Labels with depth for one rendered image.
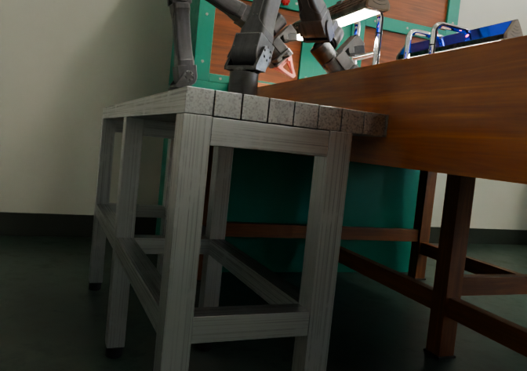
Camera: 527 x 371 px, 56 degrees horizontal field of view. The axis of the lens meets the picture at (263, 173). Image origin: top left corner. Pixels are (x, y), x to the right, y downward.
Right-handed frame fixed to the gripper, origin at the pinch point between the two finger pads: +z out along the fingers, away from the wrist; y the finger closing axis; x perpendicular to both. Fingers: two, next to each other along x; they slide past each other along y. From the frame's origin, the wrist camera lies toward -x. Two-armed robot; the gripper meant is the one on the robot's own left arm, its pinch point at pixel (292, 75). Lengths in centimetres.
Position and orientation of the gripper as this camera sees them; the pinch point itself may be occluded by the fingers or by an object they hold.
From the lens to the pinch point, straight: 183.1
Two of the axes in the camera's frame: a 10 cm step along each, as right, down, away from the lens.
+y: -3.7, -0.9, 9.3
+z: 6.3, 7.1, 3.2
